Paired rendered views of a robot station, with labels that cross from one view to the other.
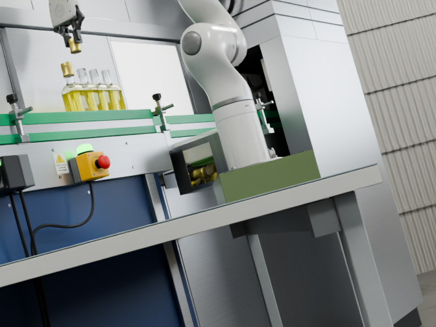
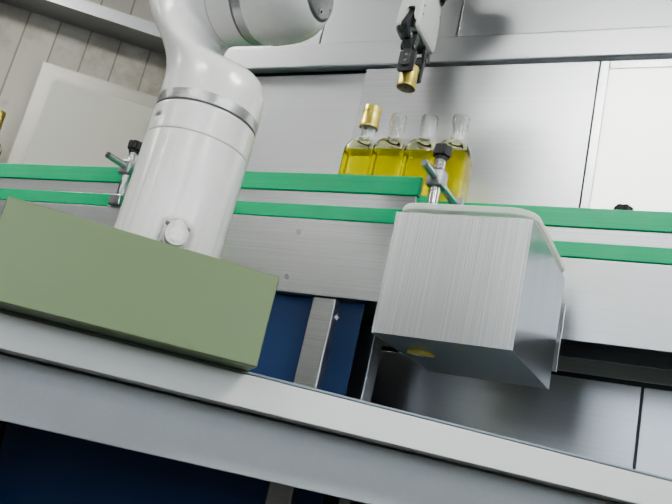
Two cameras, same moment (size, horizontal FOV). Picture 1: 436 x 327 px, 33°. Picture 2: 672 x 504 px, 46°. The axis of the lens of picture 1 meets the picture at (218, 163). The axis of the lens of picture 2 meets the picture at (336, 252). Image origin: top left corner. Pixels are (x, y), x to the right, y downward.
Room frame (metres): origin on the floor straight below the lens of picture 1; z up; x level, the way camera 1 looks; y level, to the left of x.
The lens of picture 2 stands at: (2.13, -0.96, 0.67)
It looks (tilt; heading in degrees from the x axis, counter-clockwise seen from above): 16 degrees up; 85
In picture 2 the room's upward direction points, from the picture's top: 13 degrees clockwise
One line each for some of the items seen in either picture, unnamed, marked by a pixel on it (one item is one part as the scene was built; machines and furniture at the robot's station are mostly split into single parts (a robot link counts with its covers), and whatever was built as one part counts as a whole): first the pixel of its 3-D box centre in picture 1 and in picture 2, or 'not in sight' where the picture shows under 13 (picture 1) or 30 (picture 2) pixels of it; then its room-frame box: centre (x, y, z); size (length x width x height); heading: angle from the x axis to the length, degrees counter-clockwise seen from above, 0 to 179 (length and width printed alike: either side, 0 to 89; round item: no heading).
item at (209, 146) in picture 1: (208, 163); (480, 309); (2.43, 0.03, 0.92); 0.27 x 0.17 x 0.15; 56
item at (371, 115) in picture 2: (67, 69); (370, 118); (2.27, 0.38, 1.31); 0.04 x 0.04 x 0.04
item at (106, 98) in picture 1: (104, 115); (414, 197); (2.36, 0.31, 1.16); 0.06 x 0.06 x 0.21; 57
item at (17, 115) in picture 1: (23, 117); (118, 169); (1.85, 0.45, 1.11); 0.07 x 0.04 x 0.13; 56
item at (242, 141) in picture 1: (242, 138); (182, 197); (2.03, -0.08, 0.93); 0.19 x 0.19 x 0.18
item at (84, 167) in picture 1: (90, 167); not in sight; (1.98, 0.34, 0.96); 0.07 x 0.07 x 0.07; 56
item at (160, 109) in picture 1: (155, 114); (440, 190); (2.37, 0.15, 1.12); 0.17 x 0.03 x 0.12; 56
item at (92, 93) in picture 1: (93, 115); (382, 195); (2.31, 0.34, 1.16); 0.06 x 0.06 x 0.21; 57
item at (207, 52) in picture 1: (215, 65); (210, 37); (2.01, -0.06, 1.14); 0.19 x 0.12 x 0.24; 147
